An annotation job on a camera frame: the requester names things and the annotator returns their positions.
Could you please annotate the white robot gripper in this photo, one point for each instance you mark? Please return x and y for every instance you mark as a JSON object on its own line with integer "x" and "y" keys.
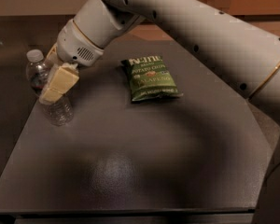
{"x": 74, "y": 45}

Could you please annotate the clear plastic water bottle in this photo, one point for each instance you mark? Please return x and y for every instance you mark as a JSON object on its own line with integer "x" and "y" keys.
{"x": 37, "y": 74}

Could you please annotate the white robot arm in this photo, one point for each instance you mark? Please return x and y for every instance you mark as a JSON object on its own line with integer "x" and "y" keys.
{"x": 242, "y": 55}

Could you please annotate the green jalapeno chips bag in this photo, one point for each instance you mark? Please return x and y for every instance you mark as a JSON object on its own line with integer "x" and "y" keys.
{"x": 149, "y": 78}

